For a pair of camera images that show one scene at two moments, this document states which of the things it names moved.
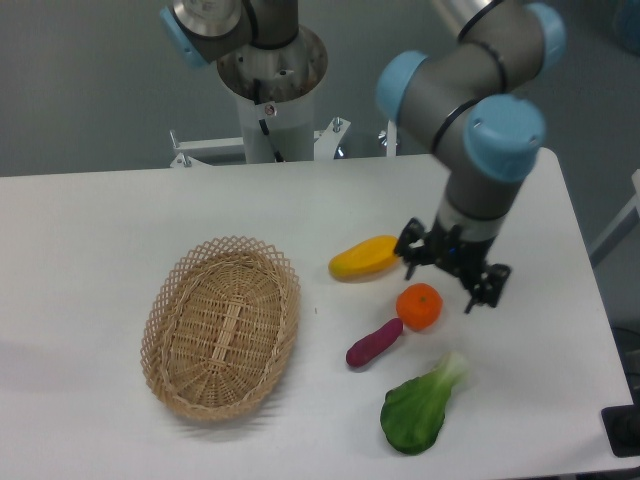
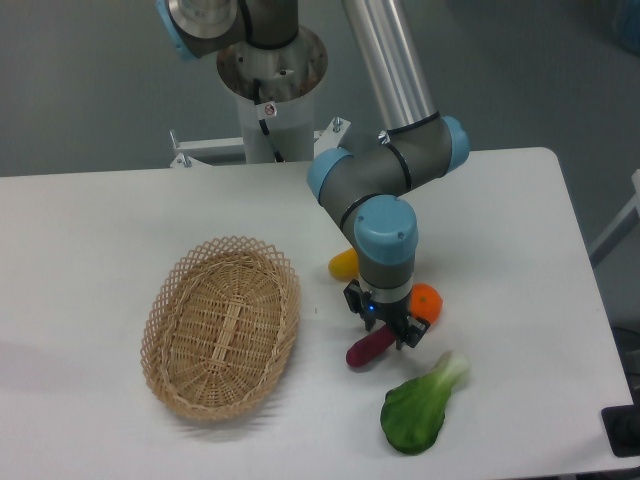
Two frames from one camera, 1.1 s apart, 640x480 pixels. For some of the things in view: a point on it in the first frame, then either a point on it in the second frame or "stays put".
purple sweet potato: (367, 347) stays put
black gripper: (462, 258) → (390, 313)
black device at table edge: (622, 426) stays put
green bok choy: (413, 411) stays put
